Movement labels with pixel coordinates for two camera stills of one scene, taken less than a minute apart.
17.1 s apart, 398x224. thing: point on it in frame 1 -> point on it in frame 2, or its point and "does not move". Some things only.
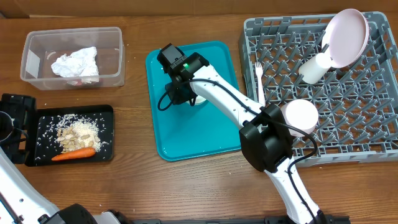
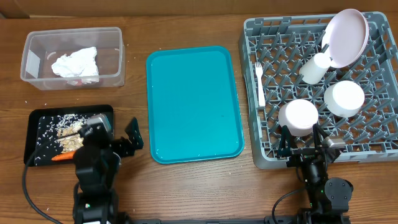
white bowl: x=198 y=99 -> x=344 y=98
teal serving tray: x=186 y=131 does not move
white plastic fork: x=259 y=71 does not move
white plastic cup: x=314 y=69 does not move
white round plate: x=345 y=37 does not move
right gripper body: x=184 y=91 -> x=299 y=156
